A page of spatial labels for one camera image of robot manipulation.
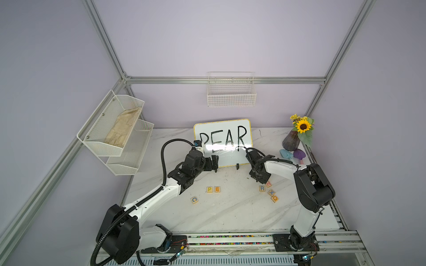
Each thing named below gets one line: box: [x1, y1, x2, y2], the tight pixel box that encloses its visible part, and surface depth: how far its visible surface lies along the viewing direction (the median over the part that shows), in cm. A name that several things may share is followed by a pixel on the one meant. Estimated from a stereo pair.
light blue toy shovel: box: [279, 149, 294, 160], surface depth 106 cm
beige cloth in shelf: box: [104, 106, 142, 149], surface depth 81 cm
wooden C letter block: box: [190, 196, 200, 205], surface depth 88 cm
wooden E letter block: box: [213, 186, 222, 193], surface depth 92 cm
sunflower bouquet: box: [290, 113, 315, 148], surface depth 92 cm
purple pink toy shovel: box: [293, 148, 307, 165], surface depth 106 cm
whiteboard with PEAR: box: [193, 118, 253, 167], surface depth 100 cm
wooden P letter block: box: [206, 186, 214, 194], surface depth 92 cm
